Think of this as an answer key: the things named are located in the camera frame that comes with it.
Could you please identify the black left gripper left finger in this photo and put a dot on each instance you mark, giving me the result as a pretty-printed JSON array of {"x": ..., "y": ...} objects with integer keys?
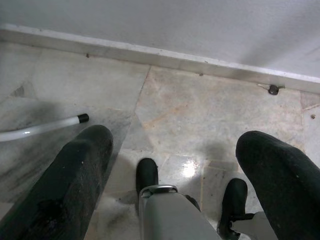
[{"x": 62, "y": 187}]

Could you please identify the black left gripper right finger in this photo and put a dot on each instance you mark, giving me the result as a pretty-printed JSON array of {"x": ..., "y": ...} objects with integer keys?
[{"x": 287, "y": 187}]

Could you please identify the black robot right foot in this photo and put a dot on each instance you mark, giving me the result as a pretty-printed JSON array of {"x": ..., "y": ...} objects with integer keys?
[{"x": 235, "y": 197}]

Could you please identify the black robot foot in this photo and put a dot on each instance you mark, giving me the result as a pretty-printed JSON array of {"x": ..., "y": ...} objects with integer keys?
[
  {"x": 147, "y": 172},
  {"x": 235, "y": 197}
]

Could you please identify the white table leg black cap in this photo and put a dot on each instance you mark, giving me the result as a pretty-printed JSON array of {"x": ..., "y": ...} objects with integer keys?
[{"x": 50, "y": 125}]

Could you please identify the black robot left foot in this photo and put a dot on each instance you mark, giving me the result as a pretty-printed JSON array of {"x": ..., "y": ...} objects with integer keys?
[{"x": 147, "y": 172}]

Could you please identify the black-headed key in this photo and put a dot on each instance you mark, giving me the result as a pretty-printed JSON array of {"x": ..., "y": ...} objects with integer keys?
[{"x": 273, "y": 90}]

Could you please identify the silver robot left leg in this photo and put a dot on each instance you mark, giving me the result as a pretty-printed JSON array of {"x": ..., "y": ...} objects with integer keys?
[{"x": 170, "y": 217}]

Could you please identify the white marble baseboard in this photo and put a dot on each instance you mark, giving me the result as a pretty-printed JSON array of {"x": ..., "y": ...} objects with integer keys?
[{"x": 150, "y": 56}]

